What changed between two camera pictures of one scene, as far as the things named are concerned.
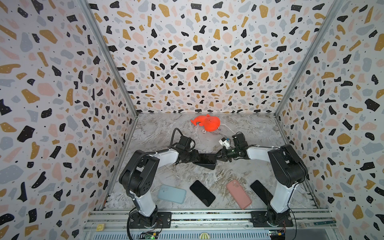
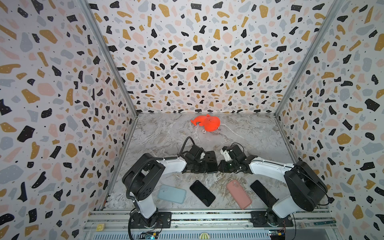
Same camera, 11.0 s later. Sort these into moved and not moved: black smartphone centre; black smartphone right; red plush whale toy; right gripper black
Moved: right gripper black
Not moved: black smartphone right; red plush whale toy; black smartphone centre
